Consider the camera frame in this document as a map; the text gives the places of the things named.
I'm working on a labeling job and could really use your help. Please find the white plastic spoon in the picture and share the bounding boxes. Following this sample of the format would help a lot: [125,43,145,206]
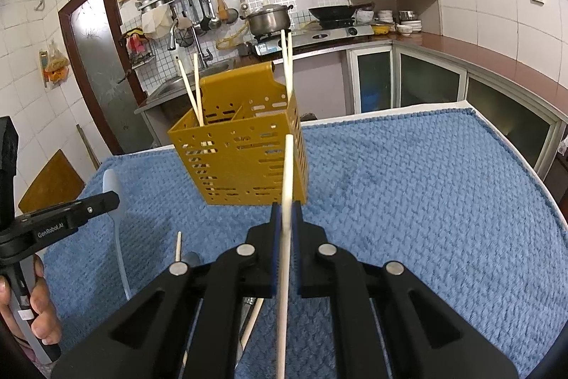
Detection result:
[102,169,134,300]

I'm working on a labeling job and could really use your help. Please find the yellow and red gloves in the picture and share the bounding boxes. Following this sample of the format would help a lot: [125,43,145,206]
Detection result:
[121,28,147,55]

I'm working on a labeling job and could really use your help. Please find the steel kitchen sink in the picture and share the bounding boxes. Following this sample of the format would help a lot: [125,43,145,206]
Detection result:
[153,58,236,98]

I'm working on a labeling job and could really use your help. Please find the hanging kitchen ladles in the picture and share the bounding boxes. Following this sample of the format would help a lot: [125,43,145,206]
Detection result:
[175,0,240,31]

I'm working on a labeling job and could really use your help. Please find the person's left hand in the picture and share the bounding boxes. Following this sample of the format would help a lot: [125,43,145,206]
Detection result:
[0,255,63,346]

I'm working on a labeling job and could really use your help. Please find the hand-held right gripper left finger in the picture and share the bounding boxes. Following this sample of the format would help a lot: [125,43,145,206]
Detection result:
[51,204,282,379]

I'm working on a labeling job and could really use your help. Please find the hanging plastic bag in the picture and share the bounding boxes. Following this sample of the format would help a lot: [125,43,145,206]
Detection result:
[39,42,71,89]

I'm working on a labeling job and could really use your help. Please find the wooden cutting board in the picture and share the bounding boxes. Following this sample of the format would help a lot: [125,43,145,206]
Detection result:
[18,149,85,215]

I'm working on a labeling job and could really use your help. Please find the black wok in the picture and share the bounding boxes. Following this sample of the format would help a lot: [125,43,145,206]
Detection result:
[308,5,360,21]

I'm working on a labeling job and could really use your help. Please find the yellow hose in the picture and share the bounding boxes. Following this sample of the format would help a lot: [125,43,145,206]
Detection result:
[216,21,249,50]

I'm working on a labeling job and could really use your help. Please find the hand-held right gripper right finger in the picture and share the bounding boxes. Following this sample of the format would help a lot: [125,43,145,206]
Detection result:
[290,204,520,379]

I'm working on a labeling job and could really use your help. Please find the blue knitted blanket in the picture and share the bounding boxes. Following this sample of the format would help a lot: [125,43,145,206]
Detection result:
[42,108,555,379]

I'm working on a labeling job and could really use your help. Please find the yellow perforated utensil holder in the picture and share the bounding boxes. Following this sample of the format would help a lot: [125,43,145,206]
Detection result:
[167,61,310,206]

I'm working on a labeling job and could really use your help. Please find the chrome faucet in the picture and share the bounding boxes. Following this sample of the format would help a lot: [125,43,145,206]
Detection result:
[168,18,214,69]

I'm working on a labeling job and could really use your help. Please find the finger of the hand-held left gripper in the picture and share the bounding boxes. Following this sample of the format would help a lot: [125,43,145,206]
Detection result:
[18,191,121,229]

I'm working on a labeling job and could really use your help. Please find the stack of dishes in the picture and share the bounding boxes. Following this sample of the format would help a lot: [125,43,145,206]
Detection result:
[373,8,422,36]

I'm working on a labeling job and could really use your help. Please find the hanging white cloth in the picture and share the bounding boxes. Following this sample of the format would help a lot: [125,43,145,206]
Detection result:
[141,8,178,40]

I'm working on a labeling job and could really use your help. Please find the kitchen counter cabinet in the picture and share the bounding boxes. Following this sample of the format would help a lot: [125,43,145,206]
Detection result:
[346,33,561,181]

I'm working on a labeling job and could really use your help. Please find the steel cooking pot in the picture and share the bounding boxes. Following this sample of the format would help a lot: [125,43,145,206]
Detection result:
[241,4,294,37]

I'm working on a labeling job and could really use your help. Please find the brown frosted glass door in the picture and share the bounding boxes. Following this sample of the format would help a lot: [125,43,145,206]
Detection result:
[58,0,154,155]

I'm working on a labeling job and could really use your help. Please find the steel gas stove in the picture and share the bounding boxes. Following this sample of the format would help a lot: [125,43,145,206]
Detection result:
[246,24,374,55]

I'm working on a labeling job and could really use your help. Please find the wire basket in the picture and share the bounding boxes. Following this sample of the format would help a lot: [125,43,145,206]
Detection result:
[126,50,156,67]

